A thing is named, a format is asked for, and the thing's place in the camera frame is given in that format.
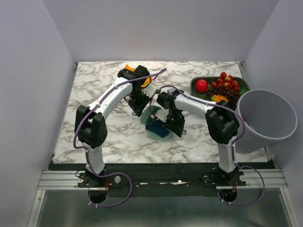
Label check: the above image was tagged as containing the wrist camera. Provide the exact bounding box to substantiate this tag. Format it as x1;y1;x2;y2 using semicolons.
142;81;159;98
150;109;169;122

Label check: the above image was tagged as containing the orange toy pineapple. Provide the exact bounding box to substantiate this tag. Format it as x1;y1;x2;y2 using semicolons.
195;93;229;103

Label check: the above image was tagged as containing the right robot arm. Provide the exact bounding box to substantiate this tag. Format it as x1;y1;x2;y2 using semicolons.
156;89;240;185

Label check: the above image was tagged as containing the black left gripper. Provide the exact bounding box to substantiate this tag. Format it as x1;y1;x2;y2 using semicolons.
128;88;152;117

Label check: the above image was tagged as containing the dark grape bunch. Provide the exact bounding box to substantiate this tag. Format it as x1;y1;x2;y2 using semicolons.
205;87;239;110

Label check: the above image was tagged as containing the orange snack bag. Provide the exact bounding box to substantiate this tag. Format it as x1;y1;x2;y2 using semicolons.
123;64;152;89

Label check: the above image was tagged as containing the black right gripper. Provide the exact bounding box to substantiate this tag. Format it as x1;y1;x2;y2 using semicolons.
162;109;185;137

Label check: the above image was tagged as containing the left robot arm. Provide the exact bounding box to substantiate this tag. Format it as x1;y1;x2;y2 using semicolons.
73;65;150;187

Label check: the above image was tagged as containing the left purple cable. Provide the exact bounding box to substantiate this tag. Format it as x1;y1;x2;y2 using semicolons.
72;68;168;208

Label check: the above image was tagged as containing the aluminium mounting rail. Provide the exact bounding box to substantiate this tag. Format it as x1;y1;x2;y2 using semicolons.
38;169;288;190

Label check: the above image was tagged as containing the red apple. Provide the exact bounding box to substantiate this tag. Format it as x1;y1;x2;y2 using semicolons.
195;79;208;93

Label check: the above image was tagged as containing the grey waste bin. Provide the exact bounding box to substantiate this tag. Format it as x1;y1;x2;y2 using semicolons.
235;89;298;154

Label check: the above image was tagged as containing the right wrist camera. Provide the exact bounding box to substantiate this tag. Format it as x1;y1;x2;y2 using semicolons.
150;109;169;122

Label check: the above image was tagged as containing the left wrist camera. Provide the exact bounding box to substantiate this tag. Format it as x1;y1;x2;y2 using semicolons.
142;81;159;98

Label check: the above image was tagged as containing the mint green brush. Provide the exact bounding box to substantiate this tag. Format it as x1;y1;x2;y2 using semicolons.
139;105;161;125

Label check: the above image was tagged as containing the mint green dustpan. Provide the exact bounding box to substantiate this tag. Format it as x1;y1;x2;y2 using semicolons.
144;122;172;142

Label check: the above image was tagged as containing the long blue paper scrap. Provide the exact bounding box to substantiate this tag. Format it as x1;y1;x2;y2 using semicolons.
145;121;170;139

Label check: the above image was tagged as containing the green lime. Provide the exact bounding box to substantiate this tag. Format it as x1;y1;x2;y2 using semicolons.
238;87;248;97

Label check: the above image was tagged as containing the dark green fruit tray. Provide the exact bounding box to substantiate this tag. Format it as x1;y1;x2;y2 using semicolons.
190;75;250;104

